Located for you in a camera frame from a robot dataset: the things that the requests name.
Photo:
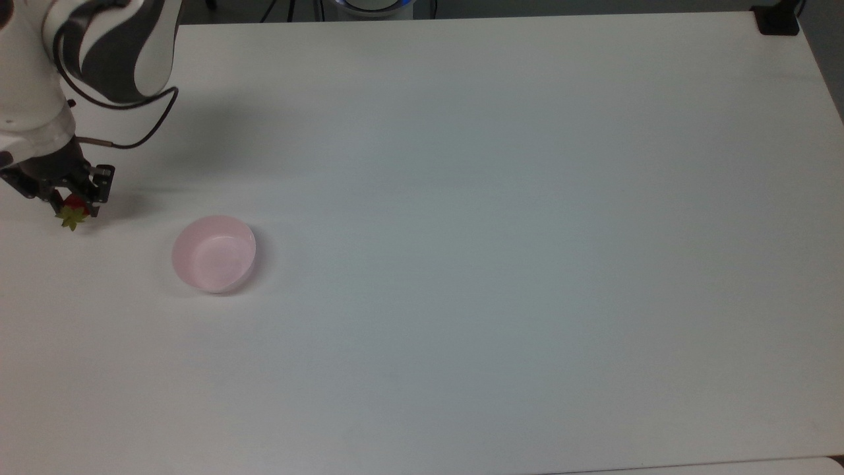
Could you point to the pink plastic bowl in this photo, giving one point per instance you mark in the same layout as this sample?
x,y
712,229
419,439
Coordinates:
x,y
214,256

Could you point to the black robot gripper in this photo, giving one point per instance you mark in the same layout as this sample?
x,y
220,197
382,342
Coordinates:
x,y
46,171

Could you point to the red toy strawberry green leaves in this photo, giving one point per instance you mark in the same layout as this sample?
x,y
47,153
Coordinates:
x,y
74,211

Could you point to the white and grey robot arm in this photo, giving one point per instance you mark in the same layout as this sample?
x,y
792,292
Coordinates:
x,y
99,53

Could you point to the black table clamp mount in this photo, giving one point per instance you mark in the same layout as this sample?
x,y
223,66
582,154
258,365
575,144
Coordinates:
x,y
777,20

